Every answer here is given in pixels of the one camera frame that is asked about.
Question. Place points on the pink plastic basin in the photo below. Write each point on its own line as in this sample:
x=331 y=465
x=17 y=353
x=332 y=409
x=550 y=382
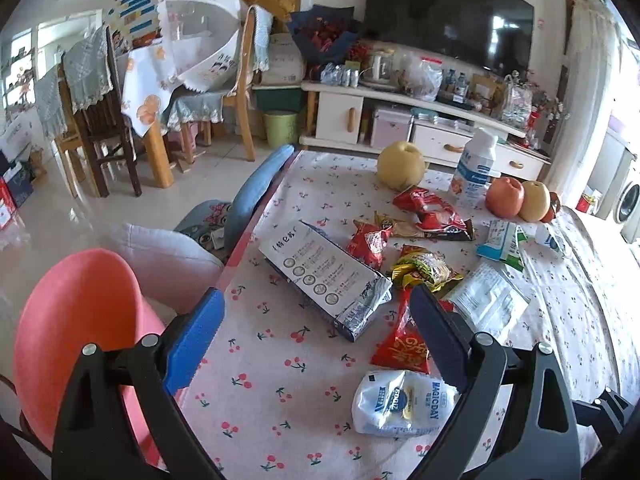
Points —
x=75 y=335

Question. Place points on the green white drink carton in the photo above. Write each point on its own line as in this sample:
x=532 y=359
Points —
x=500 y=242

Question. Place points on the small yellow pear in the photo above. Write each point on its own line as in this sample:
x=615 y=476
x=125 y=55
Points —
x=534 y=200

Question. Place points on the red gift box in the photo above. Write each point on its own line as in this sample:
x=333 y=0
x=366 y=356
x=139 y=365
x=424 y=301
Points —
x=5 y=205

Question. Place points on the clear plastic bag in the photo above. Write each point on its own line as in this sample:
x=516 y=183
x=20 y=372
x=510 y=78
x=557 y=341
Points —
x=420 y=75

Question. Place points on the white mesh food cover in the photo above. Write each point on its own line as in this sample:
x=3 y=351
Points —
x=200 y=45

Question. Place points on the yellow green snack packet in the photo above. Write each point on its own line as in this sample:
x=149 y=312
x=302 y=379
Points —
x=425 y=267

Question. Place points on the black television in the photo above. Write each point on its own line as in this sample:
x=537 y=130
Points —
x=450 y=15

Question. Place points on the light wooden chair lace cover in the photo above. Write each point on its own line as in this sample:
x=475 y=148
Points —
x=245 y=90

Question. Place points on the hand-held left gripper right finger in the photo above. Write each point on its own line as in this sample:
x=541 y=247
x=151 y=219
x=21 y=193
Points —
x=440 y=340

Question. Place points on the white plastic bottle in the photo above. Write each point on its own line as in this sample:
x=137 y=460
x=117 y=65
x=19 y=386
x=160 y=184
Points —
x=475 y=170

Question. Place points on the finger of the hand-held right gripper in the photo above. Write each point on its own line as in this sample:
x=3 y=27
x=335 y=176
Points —
x=607 y=410

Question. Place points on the dark blue box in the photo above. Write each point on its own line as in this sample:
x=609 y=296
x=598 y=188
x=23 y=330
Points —
x=19 y=185

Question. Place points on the cherry-print tablecloth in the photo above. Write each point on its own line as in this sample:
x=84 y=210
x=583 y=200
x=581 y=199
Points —
x=280 y=400

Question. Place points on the white washing machine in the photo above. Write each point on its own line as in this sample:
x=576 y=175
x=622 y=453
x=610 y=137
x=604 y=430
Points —
x=622 y=195

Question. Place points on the green waste bin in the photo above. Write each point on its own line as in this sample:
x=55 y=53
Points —
x=280 y=130

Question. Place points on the pink storage box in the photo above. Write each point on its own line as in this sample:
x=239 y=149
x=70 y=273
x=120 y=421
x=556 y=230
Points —
x=390 y=125

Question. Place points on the small dark red fruit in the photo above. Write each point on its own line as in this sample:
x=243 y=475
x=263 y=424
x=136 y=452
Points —
x=554 y=207

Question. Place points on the white sack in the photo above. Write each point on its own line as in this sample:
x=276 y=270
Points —
x=285 y=60

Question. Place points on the white television cabinet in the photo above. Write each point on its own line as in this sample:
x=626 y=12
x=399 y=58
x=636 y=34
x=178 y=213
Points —
x=335 y=115

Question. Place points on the small white carton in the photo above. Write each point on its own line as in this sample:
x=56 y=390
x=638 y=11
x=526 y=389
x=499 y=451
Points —
x=547 y=237

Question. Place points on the dark blue flower bouquet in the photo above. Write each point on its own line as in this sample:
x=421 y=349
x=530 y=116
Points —
x=325 y=30

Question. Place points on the red gold snack packet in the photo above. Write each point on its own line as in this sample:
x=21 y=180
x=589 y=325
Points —
x=400 y=345

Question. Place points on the wooden chairs with covers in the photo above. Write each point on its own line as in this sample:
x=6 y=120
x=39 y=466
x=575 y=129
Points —
x=157 y=155

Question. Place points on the lace-covered standing air conditioner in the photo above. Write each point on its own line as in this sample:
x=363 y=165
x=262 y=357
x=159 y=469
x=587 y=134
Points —
x=585 y=85

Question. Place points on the flattened white blue carton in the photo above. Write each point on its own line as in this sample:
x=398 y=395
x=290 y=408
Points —
x=320 y=275

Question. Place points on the white blue drink pouch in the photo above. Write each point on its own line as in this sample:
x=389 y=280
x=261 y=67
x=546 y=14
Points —
x=395 y=402

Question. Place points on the red apple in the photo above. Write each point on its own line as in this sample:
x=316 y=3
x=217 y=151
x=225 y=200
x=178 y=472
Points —
x=504 y=197

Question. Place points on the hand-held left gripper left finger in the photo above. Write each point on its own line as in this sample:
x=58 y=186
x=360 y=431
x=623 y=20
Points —
x=195 y=340

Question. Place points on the clear white plastic wrapper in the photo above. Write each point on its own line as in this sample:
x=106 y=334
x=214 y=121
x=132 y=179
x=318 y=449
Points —
x=487 y=300

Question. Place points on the fruit-print white tablecloth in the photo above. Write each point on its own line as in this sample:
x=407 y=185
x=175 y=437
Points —
x=145 y=85

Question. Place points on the glass kettle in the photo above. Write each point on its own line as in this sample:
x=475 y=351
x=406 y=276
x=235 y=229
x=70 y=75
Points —
x=380 y=66

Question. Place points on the crumpled red wrapper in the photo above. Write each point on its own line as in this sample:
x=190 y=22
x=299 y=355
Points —
x=425 y=205

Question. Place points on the large yellow pear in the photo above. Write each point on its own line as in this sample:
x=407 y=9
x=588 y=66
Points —
x=400 y=165

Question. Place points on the pale pink cushion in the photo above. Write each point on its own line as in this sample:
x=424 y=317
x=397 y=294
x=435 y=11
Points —
x=165 y=265

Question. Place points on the small red snack packet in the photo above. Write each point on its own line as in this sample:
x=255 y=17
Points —
x=367 y=245

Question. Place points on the dark green storage box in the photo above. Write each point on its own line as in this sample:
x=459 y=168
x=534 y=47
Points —
x=280 y=100

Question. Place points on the light wooden chair grey cover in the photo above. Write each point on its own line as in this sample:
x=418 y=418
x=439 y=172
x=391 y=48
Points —
x=50 y=105

